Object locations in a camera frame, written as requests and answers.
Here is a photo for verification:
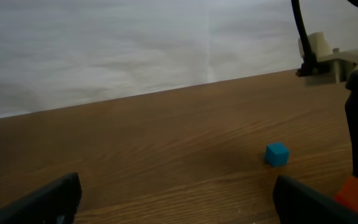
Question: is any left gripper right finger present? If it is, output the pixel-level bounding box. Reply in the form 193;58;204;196
272;174;358;224

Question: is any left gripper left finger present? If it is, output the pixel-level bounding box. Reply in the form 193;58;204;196
0;172;83;224

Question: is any blue cube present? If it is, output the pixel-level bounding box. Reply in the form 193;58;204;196
264;142;290;167

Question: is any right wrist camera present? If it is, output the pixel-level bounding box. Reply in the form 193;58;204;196
296;31;358;85

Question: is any black cable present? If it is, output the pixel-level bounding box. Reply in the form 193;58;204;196
290;0;319;78

